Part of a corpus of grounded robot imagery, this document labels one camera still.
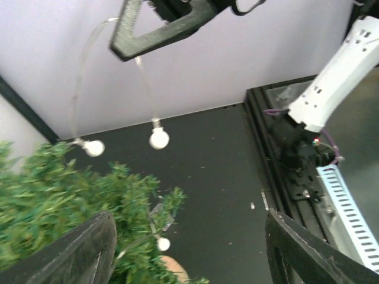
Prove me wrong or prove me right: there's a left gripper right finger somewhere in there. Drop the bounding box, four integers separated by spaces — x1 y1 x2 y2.
265 208 378 283

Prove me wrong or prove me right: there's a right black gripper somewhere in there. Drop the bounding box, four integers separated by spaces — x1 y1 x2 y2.
110 0 266 62

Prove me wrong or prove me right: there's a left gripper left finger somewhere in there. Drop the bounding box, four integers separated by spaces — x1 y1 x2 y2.
1 211 117 283

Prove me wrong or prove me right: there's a small green christmas tree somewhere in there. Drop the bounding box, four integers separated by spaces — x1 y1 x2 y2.
1 141 194 283

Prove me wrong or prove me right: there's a white ball light string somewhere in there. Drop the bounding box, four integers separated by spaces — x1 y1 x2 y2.
67 17 175 261

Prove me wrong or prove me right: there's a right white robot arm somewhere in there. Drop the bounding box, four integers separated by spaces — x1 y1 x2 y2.
110 1 378 170

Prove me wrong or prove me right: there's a light blue cable duct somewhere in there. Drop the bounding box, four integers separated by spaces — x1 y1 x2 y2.
316 164 378 273

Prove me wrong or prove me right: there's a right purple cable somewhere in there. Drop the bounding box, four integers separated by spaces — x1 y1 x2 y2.
263 108 346 165

